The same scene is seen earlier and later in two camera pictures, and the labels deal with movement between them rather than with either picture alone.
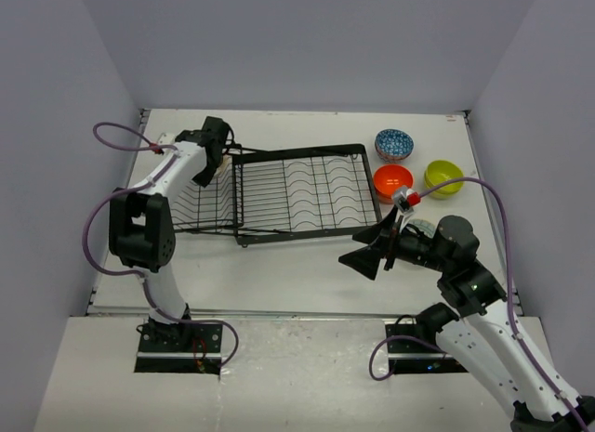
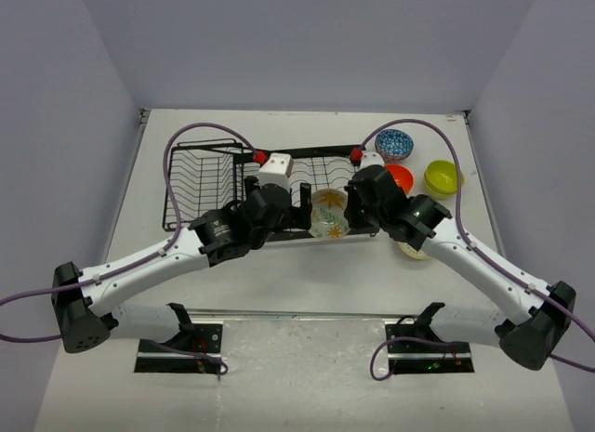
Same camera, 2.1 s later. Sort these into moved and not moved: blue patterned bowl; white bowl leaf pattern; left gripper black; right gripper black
Moved: right gripper black; left gripper black; white bowl leaf pattern
Not moved: blue patterned bowl
